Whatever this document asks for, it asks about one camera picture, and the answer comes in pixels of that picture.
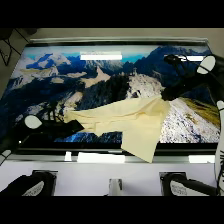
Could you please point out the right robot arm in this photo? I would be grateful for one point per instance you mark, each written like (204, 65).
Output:
(218, 83)

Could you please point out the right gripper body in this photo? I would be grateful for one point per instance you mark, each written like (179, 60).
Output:
(174, 92)

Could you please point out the cream T-shirt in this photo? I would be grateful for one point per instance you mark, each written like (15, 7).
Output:
(140, 123)

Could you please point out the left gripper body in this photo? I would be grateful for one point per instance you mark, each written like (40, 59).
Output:
(68, 127)

